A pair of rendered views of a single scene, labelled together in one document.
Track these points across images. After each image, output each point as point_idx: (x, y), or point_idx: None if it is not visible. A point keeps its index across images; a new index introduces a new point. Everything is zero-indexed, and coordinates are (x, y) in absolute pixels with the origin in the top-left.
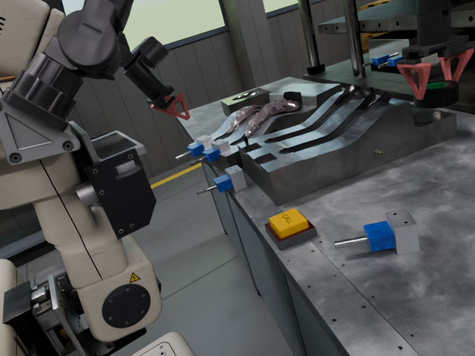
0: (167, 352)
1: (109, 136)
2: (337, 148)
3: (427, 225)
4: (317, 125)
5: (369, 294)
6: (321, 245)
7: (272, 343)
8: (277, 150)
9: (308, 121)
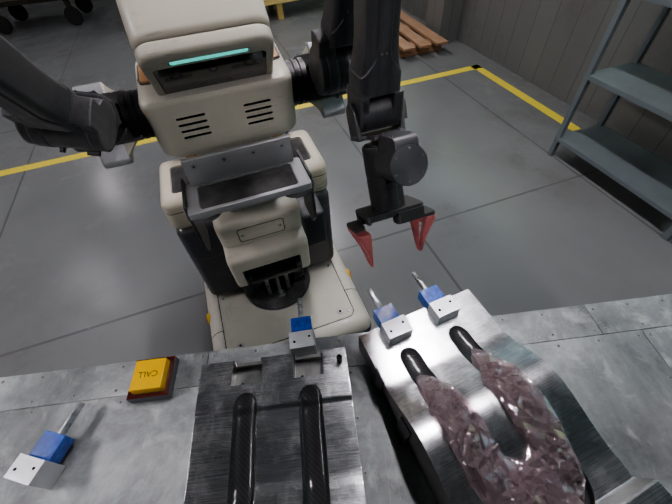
0: (340, 315)
1: (290, 180)
2: (188, 479)
3: None
4: (320, 499)
5: (35, 410)
6: (116, 400)
7: None
8: (258, 393)
9: (353, 492)
